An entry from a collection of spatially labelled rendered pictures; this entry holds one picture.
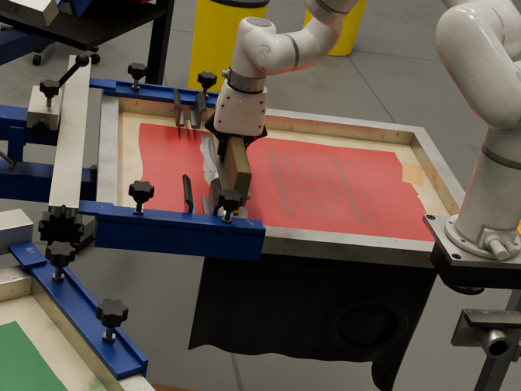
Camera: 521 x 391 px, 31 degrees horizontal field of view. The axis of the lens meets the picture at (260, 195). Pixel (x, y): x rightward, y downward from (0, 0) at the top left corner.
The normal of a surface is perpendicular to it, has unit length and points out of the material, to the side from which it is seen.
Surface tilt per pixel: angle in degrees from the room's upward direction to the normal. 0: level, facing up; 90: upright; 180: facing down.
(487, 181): 90
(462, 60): 91
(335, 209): 0
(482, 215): 90
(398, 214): 0
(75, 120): 0
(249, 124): 91
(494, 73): 76
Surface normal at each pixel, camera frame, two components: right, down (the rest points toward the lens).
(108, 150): 0.18, -0.86
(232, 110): 0.11, 0.52
